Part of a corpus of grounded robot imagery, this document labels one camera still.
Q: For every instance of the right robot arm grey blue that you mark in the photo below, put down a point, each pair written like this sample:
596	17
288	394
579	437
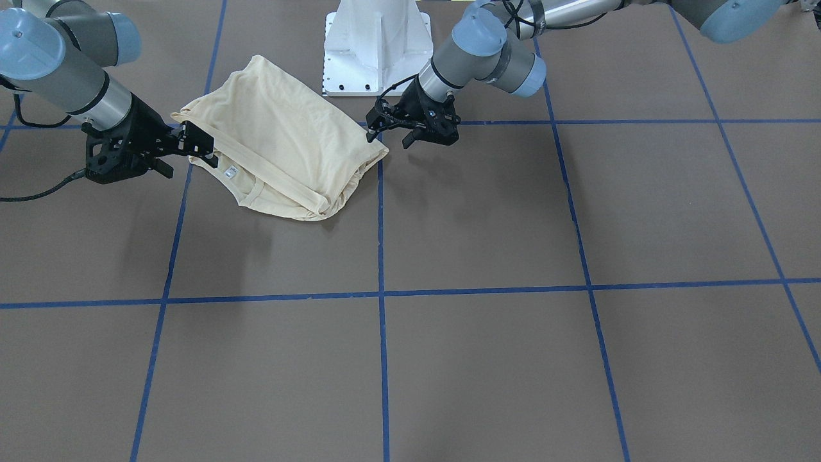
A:
61	51

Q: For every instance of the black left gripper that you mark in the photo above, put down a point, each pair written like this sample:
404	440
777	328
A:
415	104

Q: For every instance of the cream long-sleeve printed shirt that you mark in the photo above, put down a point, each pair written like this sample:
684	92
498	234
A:
281	149

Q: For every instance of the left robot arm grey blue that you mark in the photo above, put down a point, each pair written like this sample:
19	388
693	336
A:
486	45

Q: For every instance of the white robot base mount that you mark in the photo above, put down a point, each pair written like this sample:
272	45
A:
371	46

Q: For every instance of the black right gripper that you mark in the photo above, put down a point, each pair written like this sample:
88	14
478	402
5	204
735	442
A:
145	130

